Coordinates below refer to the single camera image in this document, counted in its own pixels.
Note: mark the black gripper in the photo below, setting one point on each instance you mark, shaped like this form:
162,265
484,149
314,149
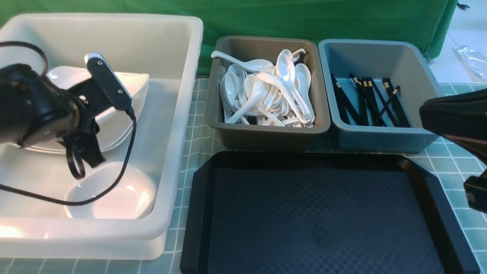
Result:
462,119
34,111

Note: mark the black chopstick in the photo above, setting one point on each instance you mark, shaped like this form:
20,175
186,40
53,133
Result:
396,104
364,110
367,87
340,101
386,108

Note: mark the large white square rice plate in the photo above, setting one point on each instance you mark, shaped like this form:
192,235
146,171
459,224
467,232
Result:
136,83

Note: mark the white small bowl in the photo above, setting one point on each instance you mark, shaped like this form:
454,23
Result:
132,198

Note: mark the white ceramic soup spoon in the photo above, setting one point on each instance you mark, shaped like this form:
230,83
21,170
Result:
253,66

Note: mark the bottom white plate in tub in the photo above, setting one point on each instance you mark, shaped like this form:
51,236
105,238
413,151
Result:
103,148

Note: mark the white plate in tub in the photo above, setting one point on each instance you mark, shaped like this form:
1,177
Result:
112,126
103,148

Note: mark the top white plate in tub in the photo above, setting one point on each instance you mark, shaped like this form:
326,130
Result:
112,126

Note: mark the green checkered tablecloth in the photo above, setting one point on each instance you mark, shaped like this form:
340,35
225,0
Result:
450,163

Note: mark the clear plastic bag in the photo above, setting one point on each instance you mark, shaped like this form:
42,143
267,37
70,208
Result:
475,60

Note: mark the blue-grey plastic chopstick bin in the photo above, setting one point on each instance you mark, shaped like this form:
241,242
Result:
404,64

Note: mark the green backdrop cloth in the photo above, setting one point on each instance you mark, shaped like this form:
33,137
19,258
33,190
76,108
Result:
423,23

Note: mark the large translucent white tub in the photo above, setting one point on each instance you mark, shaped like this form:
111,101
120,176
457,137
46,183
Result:
167,48

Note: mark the right white spoon in bin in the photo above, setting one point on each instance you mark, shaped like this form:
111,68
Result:
303,77

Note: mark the upright white spoon in bin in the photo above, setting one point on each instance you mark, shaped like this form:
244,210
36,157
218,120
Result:
286,71

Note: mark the left white spoon in bin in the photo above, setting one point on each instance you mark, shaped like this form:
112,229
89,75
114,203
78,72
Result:
229,95

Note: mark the black plastic serving tray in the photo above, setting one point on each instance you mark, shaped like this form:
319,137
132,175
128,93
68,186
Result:
263,212

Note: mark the long diagonal white spoon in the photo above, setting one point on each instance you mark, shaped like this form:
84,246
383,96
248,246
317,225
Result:
258,94

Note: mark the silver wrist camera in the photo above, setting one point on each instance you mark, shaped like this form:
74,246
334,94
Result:
107,81

